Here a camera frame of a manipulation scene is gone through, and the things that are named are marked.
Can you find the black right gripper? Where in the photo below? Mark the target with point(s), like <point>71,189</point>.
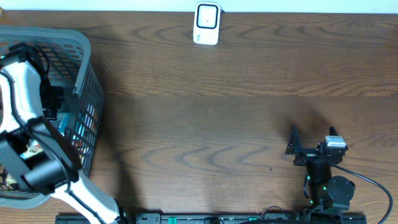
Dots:
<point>295,147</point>

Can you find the yellow snack bag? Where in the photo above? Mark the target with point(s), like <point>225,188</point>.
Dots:
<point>33,148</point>

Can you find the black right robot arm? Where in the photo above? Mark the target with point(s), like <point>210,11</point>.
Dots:
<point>328,193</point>

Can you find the grey plastic basket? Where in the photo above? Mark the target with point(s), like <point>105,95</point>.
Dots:
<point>67,53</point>

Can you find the white barcode scanner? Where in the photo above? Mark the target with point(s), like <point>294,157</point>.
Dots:
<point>206,26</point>

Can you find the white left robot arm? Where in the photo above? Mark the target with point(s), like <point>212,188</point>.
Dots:
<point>57,170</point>

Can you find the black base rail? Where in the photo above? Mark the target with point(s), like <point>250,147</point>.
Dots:
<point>156,218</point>

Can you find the teal mouthwash bottle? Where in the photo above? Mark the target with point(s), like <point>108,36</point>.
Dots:
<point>62,119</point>

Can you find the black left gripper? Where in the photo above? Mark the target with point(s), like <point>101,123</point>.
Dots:
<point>47,109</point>

